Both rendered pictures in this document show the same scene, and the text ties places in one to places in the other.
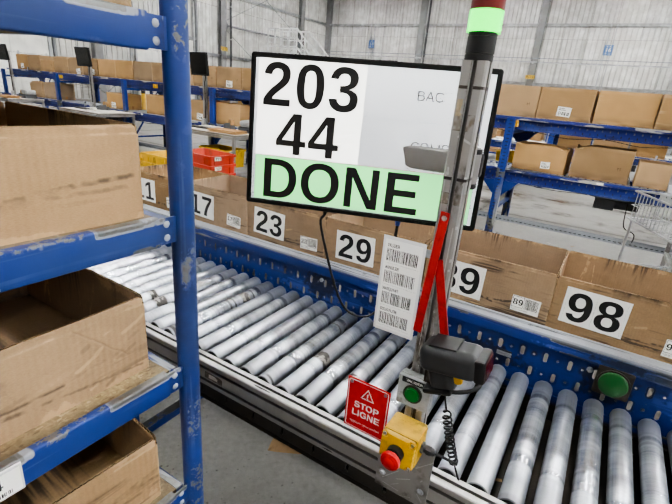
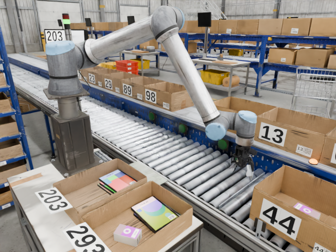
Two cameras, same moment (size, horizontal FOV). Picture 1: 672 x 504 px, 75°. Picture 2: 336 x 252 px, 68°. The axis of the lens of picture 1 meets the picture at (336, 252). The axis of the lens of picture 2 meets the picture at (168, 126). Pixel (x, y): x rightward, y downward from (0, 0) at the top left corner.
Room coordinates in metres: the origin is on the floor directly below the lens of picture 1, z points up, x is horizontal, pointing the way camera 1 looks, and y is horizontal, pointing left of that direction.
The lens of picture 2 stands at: (-0.99, -1.55, 1.57)
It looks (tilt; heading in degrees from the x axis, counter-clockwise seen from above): 22 degrees down; 17
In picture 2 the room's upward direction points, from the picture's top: straight up
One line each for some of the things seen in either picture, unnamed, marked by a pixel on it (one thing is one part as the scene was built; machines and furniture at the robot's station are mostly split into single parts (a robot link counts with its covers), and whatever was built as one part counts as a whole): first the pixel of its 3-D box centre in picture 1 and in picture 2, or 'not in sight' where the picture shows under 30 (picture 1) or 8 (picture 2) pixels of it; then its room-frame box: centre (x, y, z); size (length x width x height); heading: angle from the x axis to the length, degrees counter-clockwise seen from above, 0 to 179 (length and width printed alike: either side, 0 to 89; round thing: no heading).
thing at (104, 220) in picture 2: not in sight; (138, 220); (-0.23, -1.18, 0.80); 0.38 x 0.28 x 0.10; 151
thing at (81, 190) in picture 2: not in sight; (101, 188); (-0.07, -0.91, 0.80); 0.38 x 0.28 x 0.10; 151
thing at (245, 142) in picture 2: not in sight; (245, 139); (0.25, -1.58, 1.02); 0.10 x 0.09 x 0.05; 60
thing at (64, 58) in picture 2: not in sight; (62, 57); (0.19, -0.57, 1.41); 0.17 x 0.15 x 0.18; 174
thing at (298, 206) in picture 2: not in sight; (305, 214); (0.06, -1.88, 0.78); 0.10 x 0.06 x 0.05; 58
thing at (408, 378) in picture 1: (415, 390); not in sight; (0.72, -0.18, 0.95); 0.07 x 0.03 x 0.07; 60
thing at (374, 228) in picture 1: (388, 242); (122, 82); (1.59, -0.20, 0.96); 0.39 x 0.29 x 0.17; 59
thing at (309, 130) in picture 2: not in sight; (295, 131); (0.60, -1.88, 0.96); 0.39 x 0.29 x 0.17; 60
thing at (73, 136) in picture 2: not in sight; (73, 139); (0.19, -0.56, 0.91); 0.26 x 0.26 x 0.33; 59
